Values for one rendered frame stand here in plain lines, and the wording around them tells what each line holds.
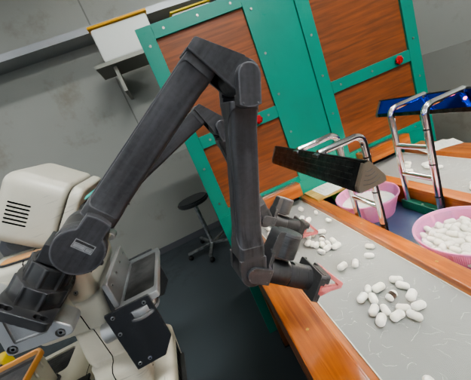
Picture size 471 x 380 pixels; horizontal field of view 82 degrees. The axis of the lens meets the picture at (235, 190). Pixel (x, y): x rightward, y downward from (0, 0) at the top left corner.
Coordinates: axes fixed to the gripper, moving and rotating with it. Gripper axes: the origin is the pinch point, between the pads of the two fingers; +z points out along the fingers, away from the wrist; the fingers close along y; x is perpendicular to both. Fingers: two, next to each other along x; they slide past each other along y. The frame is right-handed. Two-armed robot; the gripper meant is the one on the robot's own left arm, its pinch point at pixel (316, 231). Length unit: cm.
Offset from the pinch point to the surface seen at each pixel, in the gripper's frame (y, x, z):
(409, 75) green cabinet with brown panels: 42, -90, 45
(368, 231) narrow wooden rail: -15.2, -9.0, 9.7
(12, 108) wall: 229, 14, -231
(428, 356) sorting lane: -58, 5, -3
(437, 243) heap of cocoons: -31.8, -14.3, 20.0
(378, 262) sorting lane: -28.2, -2.7, 6.2
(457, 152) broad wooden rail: 10, -53, 60
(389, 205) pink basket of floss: -2.4, -19.9, 26.1
